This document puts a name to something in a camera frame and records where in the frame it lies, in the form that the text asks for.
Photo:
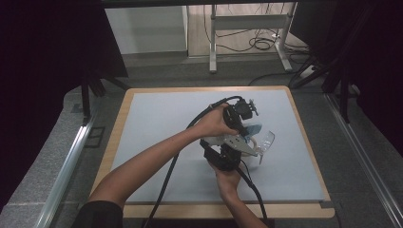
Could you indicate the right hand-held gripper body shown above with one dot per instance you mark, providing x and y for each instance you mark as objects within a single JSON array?
[{"x": 225, "y": 155}]

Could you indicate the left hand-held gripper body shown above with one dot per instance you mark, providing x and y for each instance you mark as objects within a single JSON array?
[{"x": 239, "y": 110}]

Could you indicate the clear plastic bag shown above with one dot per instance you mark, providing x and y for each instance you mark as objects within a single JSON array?
[{"x": 254, "y": 129}]

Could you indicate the clear glass jar with lid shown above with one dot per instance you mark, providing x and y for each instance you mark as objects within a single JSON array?
[{"x": 265, "y": 144}]

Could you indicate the person's right hand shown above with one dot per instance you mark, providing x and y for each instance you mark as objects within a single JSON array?
[{"x": 228, "y": 182}]

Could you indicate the person's left hand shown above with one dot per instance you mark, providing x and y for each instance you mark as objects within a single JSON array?
[{"x": 212, "y": 123}]

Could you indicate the pale blue table mat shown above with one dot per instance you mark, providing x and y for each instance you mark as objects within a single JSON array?
[{"x": 164, "y": 110}]

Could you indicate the white power strip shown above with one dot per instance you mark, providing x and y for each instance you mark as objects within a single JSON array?
[{"x": 307, "y": 72}]

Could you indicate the black tripod stand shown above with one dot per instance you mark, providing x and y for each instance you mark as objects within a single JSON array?
[
  {"x": 92, "y": 85},
  {"x": 343, "y": 88}
]

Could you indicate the wooden table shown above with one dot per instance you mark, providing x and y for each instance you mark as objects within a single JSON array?
[{"x": 117, "y": 126}]

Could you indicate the white panel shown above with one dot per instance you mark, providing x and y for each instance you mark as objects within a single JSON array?
[{"x": 145, "y": 30}]

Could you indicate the person's black sleeve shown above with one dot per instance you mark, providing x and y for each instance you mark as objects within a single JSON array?
[{"x": 98, "y": 215}]

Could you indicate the black curtain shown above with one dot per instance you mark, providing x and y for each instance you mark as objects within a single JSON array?
[
  {"x": 41, "y": 63},
  {"x": 374, "y": 47}
]

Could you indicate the white metal desk frame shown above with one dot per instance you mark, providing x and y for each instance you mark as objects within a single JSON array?
[{"x": 250, "y": 22}]

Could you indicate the silver metal rail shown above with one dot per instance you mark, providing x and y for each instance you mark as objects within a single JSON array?
[
  {"x": 364, "y": 161},
  {"x": 68, "y": 167}
]

